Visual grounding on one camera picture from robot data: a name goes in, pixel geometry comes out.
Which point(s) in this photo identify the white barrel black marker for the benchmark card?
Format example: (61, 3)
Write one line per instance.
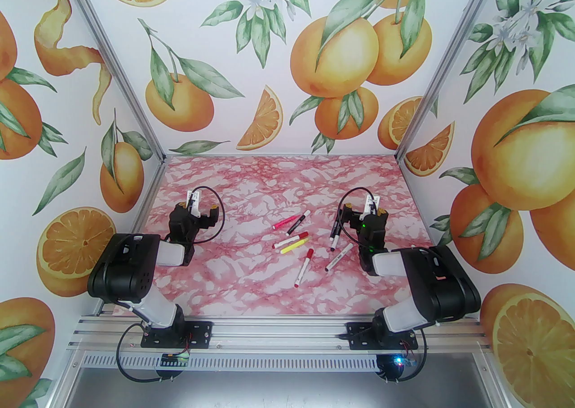
(336, 242)

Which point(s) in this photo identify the white whiteboard marker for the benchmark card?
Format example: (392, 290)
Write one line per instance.
(339, 257)

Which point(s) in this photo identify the pink highlighter pen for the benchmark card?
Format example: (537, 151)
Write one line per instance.
(285, 222)

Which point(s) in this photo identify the white barrel red marker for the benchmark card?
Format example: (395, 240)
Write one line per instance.
(303, 269)
(287, 241)

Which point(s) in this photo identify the yellow highlighter pen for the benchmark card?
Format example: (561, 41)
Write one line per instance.
(292, 248)

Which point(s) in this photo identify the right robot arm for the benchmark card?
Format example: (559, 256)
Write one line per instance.
(440, 285)

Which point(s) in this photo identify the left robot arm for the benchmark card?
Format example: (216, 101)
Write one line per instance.
(126, 271)

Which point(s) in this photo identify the small circuit board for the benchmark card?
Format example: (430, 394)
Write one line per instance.
(173, 359)
(400, 360)

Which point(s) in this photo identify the grey metal panel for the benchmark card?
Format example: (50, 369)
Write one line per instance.
(269, 390)

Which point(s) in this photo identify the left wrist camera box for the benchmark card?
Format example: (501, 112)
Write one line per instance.
(194, 201)

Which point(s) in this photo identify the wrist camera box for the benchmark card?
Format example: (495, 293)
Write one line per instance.
(372, 205)
(194, 201)

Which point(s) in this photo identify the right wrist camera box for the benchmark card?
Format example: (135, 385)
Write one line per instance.
(372, 205)

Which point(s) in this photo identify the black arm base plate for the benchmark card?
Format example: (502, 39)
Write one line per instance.
(202, 334)
(359, 339)

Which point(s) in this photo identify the aluminium frame post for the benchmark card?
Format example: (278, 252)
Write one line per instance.
(451, 55)
(112, 55)

